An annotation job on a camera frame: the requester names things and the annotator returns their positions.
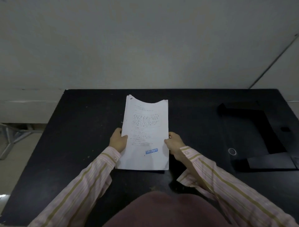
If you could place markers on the black document tray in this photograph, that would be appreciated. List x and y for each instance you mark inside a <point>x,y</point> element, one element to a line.
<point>257,138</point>

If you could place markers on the person's right thumb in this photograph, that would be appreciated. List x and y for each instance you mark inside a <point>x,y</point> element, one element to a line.
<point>168,141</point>

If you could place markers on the stack of white printed papers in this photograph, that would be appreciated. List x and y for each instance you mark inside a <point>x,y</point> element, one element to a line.
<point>146,133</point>

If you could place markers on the person's right forearm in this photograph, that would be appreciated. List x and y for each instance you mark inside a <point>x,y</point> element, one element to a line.
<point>231,189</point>

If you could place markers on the person's left forearm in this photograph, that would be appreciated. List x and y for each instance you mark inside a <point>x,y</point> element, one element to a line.
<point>74,191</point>

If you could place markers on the maroon skirt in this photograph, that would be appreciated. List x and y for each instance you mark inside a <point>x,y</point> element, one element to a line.
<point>167,210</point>

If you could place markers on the person's left thumb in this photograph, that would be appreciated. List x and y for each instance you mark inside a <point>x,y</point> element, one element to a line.
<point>124,137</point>

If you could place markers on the grey metal frame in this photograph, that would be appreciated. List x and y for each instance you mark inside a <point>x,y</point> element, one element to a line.
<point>14,136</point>

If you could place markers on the person's right hand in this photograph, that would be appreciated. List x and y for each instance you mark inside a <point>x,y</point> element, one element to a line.
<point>175,145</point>

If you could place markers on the person's left hand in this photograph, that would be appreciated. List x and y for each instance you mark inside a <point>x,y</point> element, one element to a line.
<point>117,141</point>

